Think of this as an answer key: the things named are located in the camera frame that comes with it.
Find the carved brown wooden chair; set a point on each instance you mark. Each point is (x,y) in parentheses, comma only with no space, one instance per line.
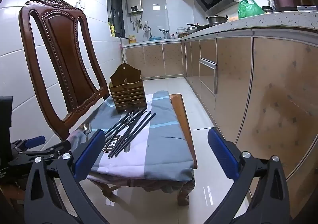
(64,52)

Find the cup of kitchen utensils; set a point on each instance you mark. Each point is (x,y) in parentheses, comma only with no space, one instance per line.
(165,34)

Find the water heater pipes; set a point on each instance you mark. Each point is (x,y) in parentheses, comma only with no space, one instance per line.
(136,21)

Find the steel pot with lid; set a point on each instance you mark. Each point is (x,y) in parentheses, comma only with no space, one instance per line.
(216,20)

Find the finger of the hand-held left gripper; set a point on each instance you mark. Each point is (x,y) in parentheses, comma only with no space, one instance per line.
(36,141)
(56,149)

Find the brown wooden utensil holder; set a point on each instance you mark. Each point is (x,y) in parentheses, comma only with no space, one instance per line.
(128,92)

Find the dark frying pan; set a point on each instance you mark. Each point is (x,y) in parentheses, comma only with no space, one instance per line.
(196,27)

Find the blue plastic basin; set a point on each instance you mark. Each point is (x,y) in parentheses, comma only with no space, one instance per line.
(155,38)

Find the yellow box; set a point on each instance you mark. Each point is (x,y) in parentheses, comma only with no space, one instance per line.
(132,39)

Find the dark framed window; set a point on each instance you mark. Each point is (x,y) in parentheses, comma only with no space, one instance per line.
(115,10)

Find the beige kitchen base cabinets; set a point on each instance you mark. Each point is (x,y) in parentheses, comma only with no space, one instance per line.
(248,77)

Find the green plastic bag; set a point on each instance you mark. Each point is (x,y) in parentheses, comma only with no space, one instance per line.
(249,9)

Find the mop stick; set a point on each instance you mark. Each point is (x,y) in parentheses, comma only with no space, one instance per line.
(121,50)

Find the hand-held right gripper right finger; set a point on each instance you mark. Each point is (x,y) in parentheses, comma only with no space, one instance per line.
(222,154)

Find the silver metal spoon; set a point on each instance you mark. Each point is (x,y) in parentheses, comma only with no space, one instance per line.
(87,128)

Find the white wall water heater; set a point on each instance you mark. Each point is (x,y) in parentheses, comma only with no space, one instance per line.
(134,1)

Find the yellow detergent bottle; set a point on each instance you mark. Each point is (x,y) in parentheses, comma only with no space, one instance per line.
(113,30)

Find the grey pink checked cloth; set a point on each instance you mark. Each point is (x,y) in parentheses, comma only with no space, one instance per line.
(161,144)

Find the metal kitchen faucet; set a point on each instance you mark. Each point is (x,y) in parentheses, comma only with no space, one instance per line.
(148,30)

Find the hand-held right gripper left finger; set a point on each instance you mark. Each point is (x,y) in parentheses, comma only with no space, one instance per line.
(90,154)

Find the bundle of black chopsticks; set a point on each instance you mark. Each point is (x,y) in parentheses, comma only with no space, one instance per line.
(139,127)

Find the stack of white bowls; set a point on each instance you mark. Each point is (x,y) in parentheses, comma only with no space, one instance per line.
(181,32)

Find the speckled kitchen countertop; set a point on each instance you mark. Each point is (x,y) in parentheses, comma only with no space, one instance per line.
(260,21)

